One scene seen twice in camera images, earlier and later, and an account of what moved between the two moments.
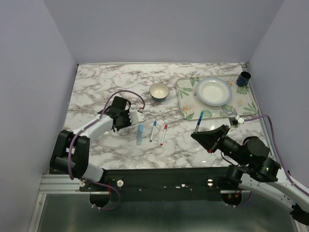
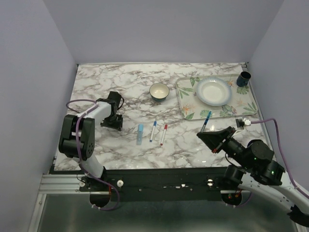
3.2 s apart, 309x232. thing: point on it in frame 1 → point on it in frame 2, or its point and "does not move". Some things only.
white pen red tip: [165, 128] does not move
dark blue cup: [243, 79] does not move
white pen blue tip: [153, 131] does not move
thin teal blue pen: [199, 122] → [206, 121]
